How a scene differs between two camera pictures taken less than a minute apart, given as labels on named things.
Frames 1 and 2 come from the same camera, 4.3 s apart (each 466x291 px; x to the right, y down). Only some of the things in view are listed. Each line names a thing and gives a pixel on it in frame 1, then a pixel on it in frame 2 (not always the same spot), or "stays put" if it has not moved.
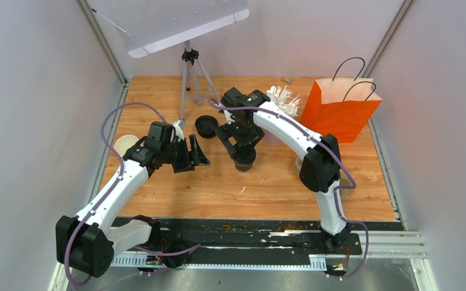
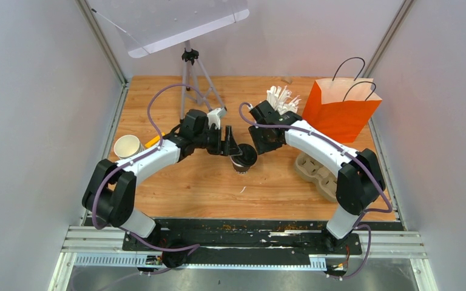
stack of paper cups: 124,142 stays put
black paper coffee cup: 243,169 stays put
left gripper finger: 189,165 → 233,148
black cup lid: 246,154 stays put
